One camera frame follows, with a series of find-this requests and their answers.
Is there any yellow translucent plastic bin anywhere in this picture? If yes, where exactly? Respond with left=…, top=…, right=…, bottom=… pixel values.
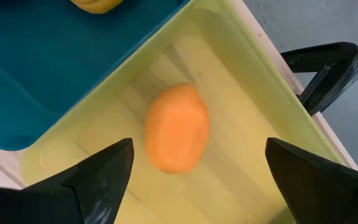
left=19, top=0, right=344, bottom=224

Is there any black triangular bracket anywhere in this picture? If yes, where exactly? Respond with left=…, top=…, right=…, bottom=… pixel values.
left=280, top=42, right=358, bottom=116

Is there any orange mango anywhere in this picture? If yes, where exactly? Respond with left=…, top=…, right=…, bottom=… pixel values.
left=144, top=83, right=211, bottom=174

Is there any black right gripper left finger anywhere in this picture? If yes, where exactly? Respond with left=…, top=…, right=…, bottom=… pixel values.
left=0, top=138, right=135, bottom=224

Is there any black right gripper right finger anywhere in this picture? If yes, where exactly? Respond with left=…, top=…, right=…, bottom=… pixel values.
left=265, top=138, right=358, bottom=224

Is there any blue plastic bin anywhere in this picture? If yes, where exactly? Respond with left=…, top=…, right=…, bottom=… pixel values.
left=0, top=0, right=192, bottom=152

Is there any yellow bell pepper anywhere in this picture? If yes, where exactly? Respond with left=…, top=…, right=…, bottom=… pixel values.
left=70, top=0, right=126, bottom=15

